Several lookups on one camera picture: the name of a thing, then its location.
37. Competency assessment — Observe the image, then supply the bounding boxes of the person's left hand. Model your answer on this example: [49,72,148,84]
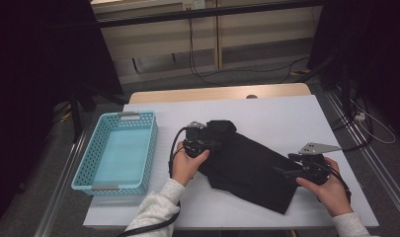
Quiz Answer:
[171,141,210,187]

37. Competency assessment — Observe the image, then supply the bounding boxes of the black floor cables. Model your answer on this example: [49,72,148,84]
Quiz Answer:
[330,98,374,152]

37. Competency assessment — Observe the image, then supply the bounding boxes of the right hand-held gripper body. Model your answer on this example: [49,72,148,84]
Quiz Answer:
[297,141,343,186]

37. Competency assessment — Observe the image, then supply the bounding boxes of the black pants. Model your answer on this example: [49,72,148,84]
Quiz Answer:
[198,119,304,215]

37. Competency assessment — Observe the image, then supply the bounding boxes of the black curtain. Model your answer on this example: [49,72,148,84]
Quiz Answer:
[0,0,123,228]
[307,0,400,132]

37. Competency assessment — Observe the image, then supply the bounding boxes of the black stand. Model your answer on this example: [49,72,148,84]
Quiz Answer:
[295,53,354,117]
[68,83,129,144]

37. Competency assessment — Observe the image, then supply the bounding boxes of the black hanging wall cable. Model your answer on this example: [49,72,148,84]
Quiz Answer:
[187,18,310,87]

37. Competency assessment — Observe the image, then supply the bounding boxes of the right hand-held gripper cable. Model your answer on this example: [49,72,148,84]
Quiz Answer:
[319,162,352,203]

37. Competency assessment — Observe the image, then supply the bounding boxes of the light blue plastic basket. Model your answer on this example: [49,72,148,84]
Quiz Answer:
[71,111,159,198]

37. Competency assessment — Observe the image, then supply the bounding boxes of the metal floor rail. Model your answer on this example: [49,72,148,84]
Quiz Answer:
[325,90,400,225]
[34,131,90,237]

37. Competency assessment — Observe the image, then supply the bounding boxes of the black metal bar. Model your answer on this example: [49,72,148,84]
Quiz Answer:
[97,0,324,29]

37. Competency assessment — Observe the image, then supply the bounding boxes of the yellow floor cable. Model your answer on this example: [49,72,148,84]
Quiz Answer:
[58,103,73,123]

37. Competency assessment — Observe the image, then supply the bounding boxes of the white floor cable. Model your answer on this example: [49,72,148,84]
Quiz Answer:
[350,98,397,145]

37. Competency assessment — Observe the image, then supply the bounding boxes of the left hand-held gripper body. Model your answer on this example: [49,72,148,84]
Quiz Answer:
[183,120,218,158]

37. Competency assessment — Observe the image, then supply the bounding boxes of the hand-held gripper cable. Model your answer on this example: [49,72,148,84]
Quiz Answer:
[117,126,190,237]
[319,162,352,203]

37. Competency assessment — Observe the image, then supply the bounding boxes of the person's right hand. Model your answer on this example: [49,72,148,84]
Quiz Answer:
[295,157,353,217]

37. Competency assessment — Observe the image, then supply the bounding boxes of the white wall socket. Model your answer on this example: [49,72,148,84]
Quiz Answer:
[182,0,205,10]

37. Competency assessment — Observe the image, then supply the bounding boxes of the left hand-held gripper cable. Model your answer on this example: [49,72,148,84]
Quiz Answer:
[117,126,190,237]

